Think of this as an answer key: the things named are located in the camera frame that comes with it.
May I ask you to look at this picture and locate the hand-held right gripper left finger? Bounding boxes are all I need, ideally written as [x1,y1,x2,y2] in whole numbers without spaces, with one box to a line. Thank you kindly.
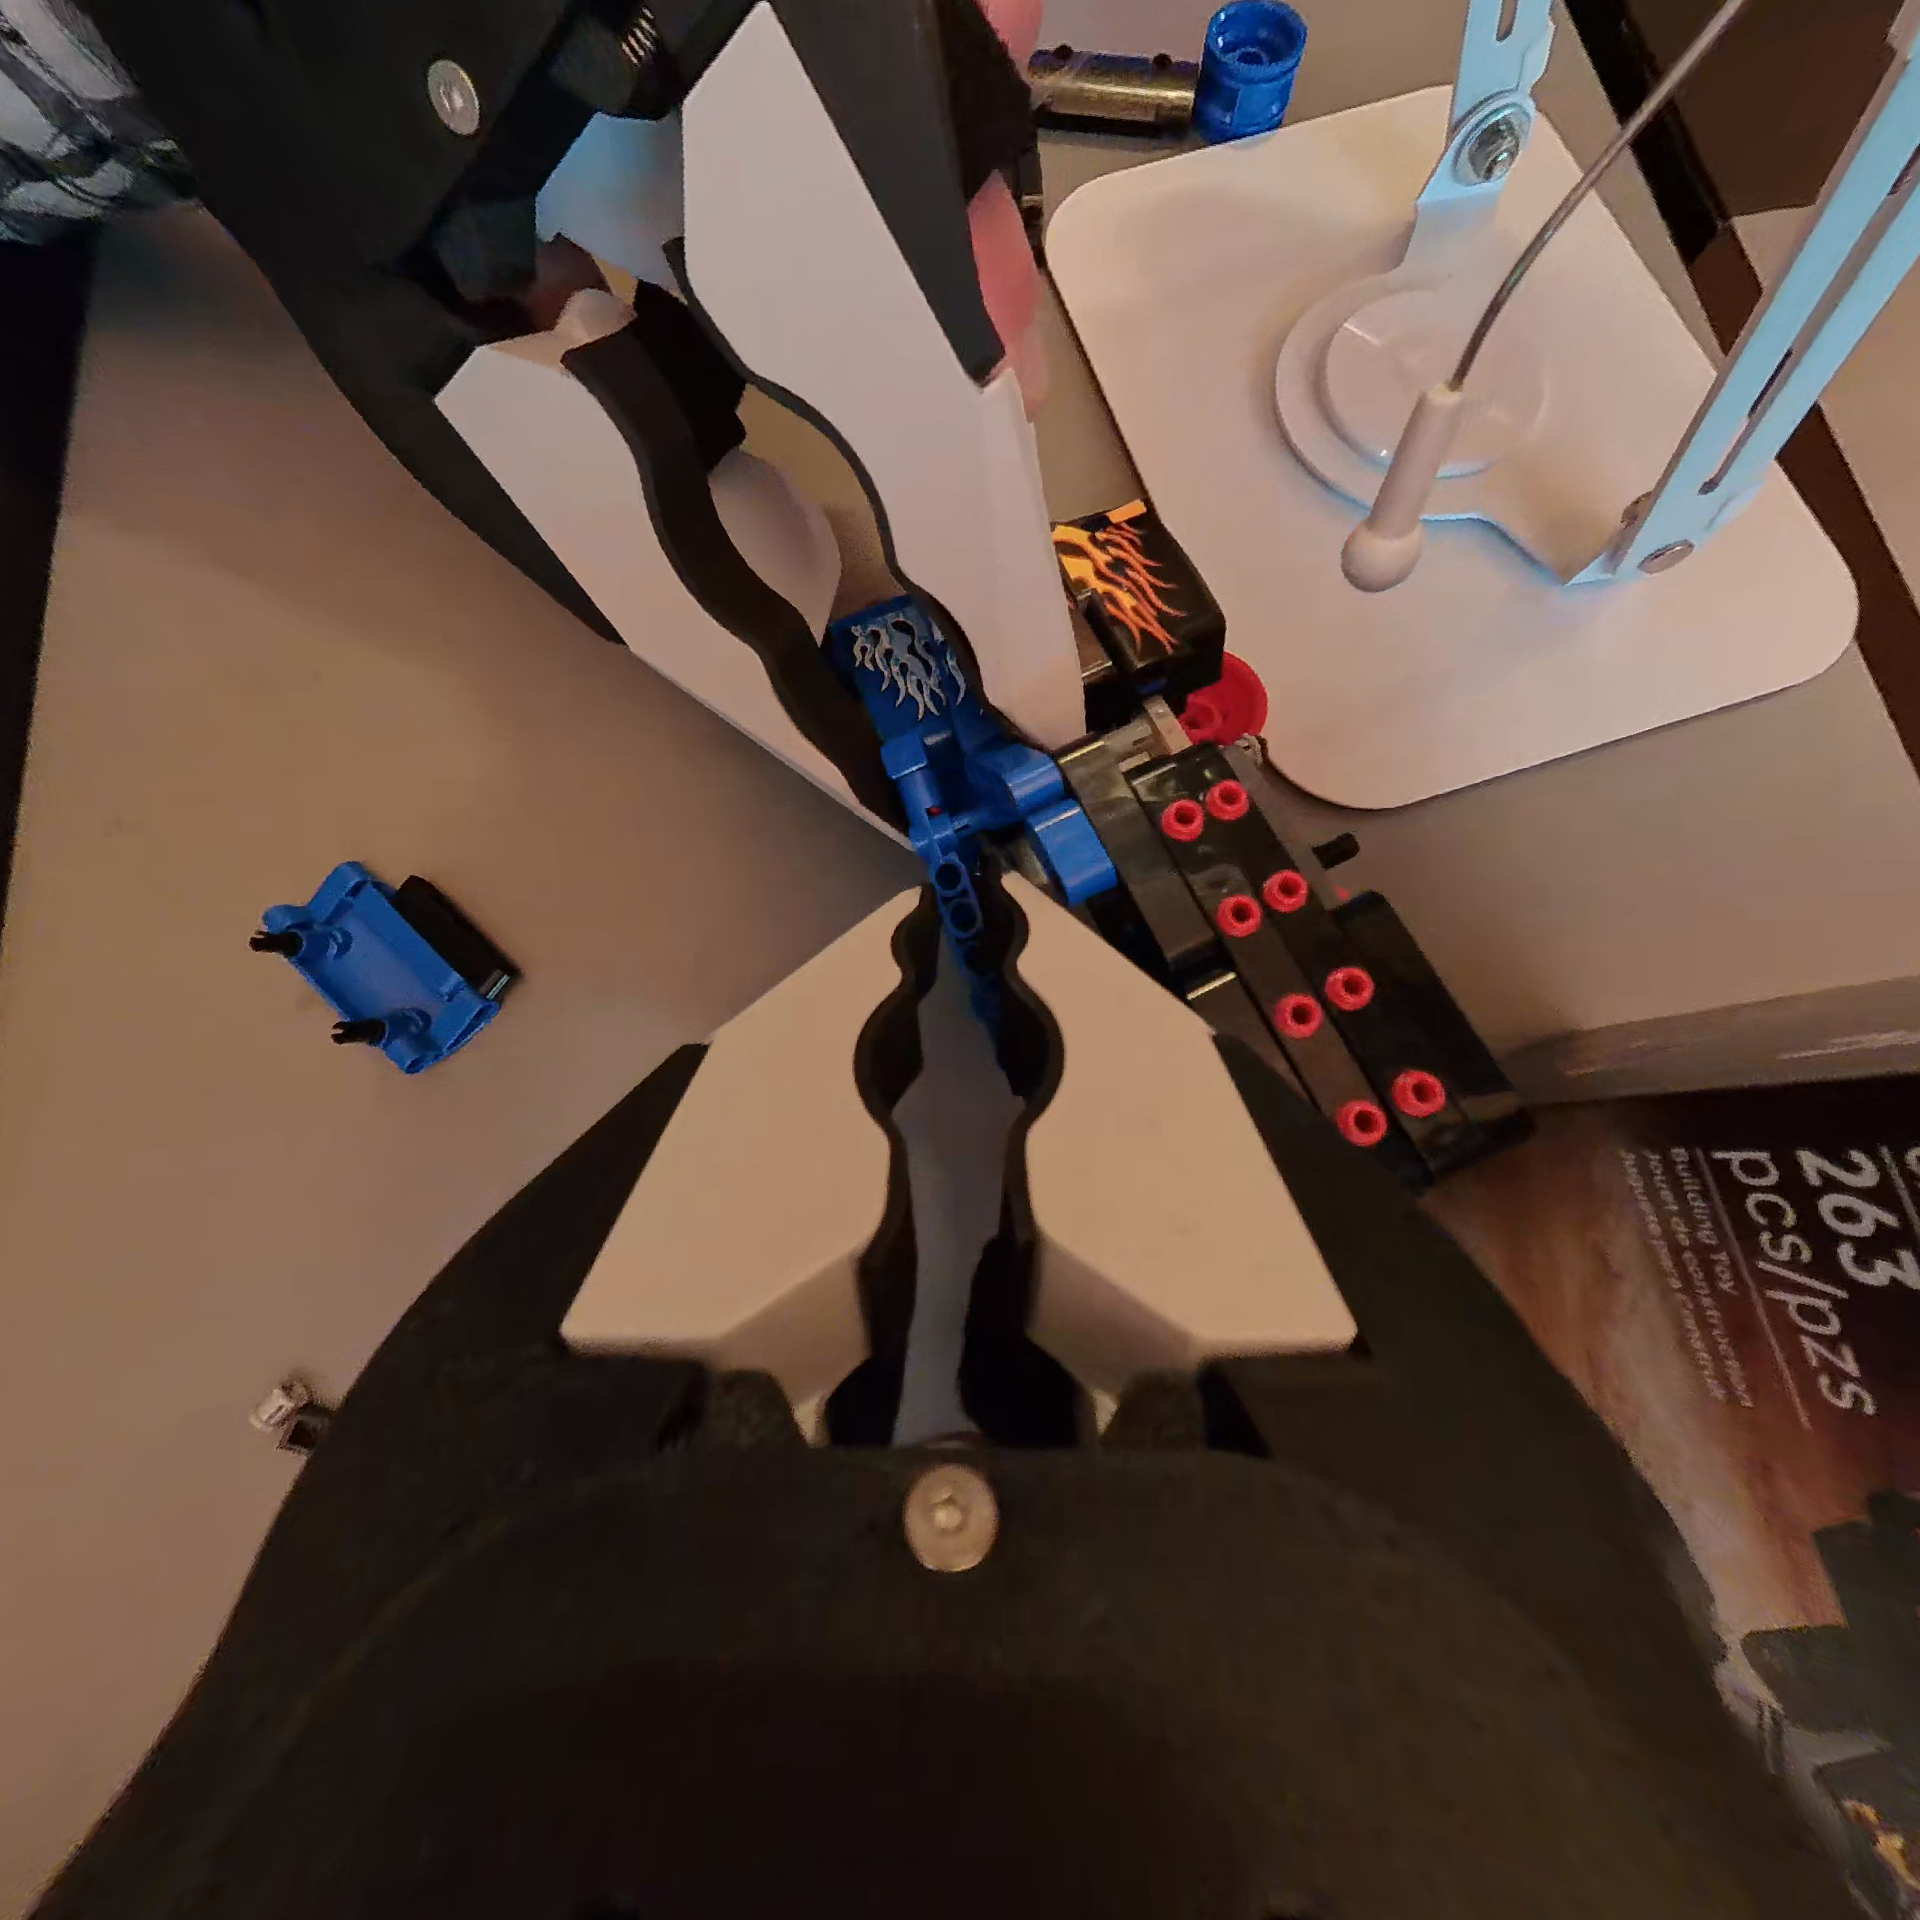
[563,886,929,1369]

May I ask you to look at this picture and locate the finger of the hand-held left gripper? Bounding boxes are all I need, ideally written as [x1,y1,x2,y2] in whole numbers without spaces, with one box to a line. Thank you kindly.
[434,292,917,858]
[679,0,1087,755]

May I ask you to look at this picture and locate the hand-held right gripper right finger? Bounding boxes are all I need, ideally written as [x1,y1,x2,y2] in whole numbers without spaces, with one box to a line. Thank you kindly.
[994,874,1362,1362]

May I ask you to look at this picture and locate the toy truck model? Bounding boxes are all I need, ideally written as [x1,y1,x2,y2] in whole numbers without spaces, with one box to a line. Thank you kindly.
[826,504,1536,1193]

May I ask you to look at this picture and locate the person's left forearm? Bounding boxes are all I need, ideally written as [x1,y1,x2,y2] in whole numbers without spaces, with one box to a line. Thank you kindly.
[0,0,197,242]

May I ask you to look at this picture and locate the grey desk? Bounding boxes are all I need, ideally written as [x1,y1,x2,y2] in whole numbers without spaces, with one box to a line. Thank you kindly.
[0,0,1920,1920]

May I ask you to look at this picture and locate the person's left hand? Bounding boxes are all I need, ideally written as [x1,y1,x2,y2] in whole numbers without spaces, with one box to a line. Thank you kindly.
[964,177,1056,410]

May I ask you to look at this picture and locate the black beam piece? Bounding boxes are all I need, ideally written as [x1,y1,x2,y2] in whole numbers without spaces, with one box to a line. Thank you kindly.
[1026,47,1205,135]

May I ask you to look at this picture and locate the blue panel piece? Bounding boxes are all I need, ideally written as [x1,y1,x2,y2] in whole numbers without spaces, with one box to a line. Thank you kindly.
[248,860,521,1075]

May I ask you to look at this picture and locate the blue wheel hub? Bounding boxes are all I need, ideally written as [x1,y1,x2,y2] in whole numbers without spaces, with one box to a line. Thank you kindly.
[1195,0,1309,144]

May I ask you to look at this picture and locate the red wheel hub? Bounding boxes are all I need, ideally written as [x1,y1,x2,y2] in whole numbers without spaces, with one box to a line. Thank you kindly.
[1177,652,1268,742]

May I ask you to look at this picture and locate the black toy set box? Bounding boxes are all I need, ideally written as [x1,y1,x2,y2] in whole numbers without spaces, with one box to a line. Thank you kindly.
[1500,1019,1920,1920]

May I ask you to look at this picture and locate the white book stand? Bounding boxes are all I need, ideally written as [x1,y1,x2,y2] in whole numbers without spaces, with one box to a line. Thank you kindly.
[1042,0,1920,812]

